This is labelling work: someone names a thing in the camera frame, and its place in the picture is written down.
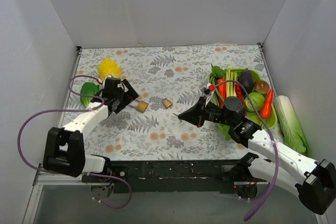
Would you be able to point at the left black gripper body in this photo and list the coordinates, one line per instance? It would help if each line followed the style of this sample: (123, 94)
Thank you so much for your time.
(124, 97)

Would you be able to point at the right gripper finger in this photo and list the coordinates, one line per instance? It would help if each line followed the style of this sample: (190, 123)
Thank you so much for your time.
(194, 121)
(195, 111)

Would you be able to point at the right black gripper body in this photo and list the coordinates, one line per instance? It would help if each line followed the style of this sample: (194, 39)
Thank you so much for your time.
(201, 112)

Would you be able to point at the large brass long-shackle padlock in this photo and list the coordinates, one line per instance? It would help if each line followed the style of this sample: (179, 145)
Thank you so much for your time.
(139, 105)

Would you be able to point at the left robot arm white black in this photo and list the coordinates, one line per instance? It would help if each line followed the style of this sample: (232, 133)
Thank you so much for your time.
(64, 151)

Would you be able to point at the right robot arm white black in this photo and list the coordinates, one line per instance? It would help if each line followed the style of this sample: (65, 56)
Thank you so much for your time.
(313, 182)

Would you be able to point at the green long beans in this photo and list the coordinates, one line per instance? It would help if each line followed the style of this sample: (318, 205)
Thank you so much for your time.
(214, 90)

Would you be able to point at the green bok choy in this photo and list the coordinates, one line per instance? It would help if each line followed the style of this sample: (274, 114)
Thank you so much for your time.
(88, 90)

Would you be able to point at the orange red pepper left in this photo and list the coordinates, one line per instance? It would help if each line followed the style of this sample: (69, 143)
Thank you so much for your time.
(222, 92)

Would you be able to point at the yellow napa cabbage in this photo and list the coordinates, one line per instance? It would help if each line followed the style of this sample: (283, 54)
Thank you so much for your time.
(108, 68)

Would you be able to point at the small brass padlock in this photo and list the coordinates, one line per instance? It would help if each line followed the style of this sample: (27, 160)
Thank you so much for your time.
(167, 103)

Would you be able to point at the white green scallions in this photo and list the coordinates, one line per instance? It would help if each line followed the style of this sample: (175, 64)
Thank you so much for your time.
(230, 86)

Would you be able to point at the green spinach leaves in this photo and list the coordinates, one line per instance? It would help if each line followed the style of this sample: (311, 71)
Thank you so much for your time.
(216, 73)

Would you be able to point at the floral table cloth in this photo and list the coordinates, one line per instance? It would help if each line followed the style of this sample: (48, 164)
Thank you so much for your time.
(157, 73)

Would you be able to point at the red chili pepper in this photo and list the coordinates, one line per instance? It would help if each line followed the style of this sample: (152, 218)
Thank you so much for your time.
(239, 93)

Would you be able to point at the green plastic basket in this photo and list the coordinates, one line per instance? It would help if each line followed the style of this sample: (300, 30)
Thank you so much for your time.
(272, 120)

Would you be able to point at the purple eggplant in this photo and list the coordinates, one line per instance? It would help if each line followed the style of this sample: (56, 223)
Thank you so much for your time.
(246, 80)

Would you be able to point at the round green cabbage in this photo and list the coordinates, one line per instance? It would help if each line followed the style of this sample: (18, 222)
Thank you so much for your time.
(257, 100)

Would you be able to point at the orange carrot pepper right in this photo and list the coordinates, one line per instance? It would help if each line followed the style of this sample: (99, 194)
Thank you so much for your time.
(266, 109)

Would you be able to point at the brown mushroom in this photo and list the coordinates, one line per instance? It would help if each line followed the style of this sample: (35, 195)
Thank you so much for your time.
(261, 86)

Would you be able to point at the large green napa cabbage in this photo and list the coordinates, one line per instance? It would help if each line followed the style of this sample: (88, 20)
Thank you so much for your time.
(293, 134)

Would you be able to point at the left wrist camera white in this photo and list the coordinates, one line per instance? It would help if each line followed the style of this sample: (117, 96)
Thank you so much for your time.
(101, 82)

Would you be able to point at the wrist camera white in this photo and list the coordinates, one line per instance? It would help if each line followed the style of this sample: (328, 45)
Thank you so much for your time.
(207, 91)
(101, 82)

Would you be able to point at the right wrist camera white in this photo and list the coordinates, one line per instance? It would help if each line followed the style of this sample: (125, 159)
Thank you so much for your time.
(207, 91)

